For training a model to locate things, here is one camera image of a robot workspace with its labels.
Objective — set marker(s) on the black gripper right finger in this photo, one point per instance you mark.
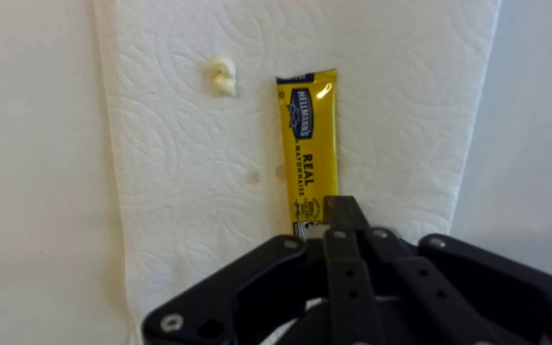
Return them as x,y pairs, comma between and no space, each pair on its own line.
479,288

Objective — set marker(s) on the yellow mayonnaise packet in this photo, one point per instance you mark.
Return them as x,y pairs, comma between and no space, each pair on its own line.
306,146

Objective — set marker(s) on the pale mayonnaise blob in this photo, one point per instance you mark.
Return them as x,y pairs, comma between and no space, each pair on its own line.
222,77

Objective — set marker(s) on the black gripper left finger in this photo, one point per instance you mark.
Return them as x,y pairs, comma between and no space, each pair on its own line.
345,274

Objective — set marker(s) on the white paper towel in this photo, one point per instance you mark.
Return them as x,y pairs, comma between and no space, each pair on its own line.
172,159

